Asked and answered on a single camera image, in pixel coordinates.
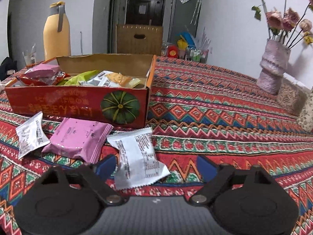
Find white umbrella hanging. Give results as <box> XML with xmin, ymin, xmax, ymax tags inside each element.
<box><xmin>190</xmin><ymin>0</ymin><xmax>202</xmax><ymax>25</ymax></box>

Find dried pink roses bouquet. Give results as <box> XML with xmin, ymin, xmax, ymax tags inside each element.
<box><xmin>251</xmin><ymin>0</ymin><xmax>312</xmax><ymax>49</ymax></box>

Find small white snack packet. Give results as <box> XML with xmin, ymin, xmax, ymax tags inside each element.
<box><xmin>15</xmin><ymin>112</ymin><xmax>50</xmax><ymax>159</ymax></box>

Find patterned red tablecloth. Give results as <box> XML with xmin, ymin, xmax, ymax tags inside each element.
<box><xmin>1</xmin><ymin>57</ymin><xmax>312</xmax><ymax>234</ymax></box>

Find pink ceramic vase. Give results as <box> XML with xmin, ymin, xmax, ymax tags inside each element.
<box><xmin>256</xmin><ymin>39</ymin><xmax>291</xmax><ymax>95</ymax></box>

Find pink snack packet on table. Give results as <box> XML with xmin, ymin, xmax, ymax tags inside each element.
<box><xmin>42</xmin><ymin>118</ymin><xmax>113</xmax><ymax>164</ymax></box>

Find white snack packet with biscuit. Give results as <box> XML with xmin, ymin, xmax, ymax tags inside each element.
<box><xmin>86</xmin><ymin>70</ymin><xmax>120</xmax><ymax>88</ymax></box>

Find brown cardboard box with handle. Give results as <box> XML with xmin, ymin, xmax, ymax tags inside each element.
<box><xmin>116</xmin><ymin>24</ymin><xmax>163</xmax><ymax>56</ymax></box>

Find yellow thermos jug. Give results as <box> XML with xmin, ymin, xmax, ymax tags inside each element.
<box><xmin>43</xmin><ymin>1</ymin><xmax>71</xmax><ymax>61</ymax></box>

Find orange cardboard snack box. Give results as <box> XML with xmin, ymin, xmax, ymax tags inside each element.
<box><xmin>5</xmin><ymin>54</ymin><xmax>157</xmax><ymax>128</ymax></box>

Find wire rack with bottles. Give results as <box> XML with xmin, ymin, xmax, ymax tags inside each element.
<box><xmin>185</xmin><ymin>47</ymin><xmax>209</xmax><ymax>64</ymax></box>

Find pink snack packet in box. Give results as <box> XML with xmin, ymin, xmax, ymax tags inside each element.
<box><xmin>24</xmin><ymin>64</ymin><xmax>60</xmax><ymax>78</ymax></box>

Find blue and yellow dustpan set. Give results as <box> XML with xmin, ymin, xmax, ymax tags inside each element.
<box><xmin>177</xmin><ymin>32</ymin><xmax>196</xmax><ymax>50</ymax></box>

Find red canister on floor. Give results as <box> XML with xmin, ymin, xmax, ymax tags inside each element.
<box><xmin>167</xmin><ymin>45</ymin><xmax>178</xmax><ymax>58</ymax></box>

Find white snack packet with label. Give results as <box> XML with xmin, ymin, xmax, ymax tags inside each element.
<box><xmin>107</xmin><ymin>127</ymin><xmax>170</xmax><ymax>190</ymax></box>

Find dark entrance door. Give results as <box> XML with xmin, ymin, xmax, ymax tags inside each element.
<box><xmin>125</xmin><ymin>0</ymin><xmax>165</xmax><ymax>27</ymax></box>

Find clear drinking glass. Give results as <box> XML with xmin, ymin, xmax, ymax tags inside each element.
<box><xmin>22</xmin><ymin>43</ymin><xmax>37</xmax><ymax>66</ymax></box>

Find grey refrigerator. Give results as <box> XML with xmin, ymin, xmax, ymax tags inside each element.
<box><xmin>167</xmin><ymin>0</ymin><xmax>198</xmax><ymax>44</ymax></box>

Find red snack packet in box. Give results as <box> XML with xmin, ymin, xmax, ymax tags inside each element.
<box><xmin>17</xmin><ymin>72</ymin><xmax>71</xmax><ymax>87</ymax></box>

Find green snack packet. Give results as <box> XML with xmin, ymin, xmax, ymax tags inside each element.
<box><xmin>64</xmin><ymin>70</ymin><xmax>100</xmax><ymax>85</ymax></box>

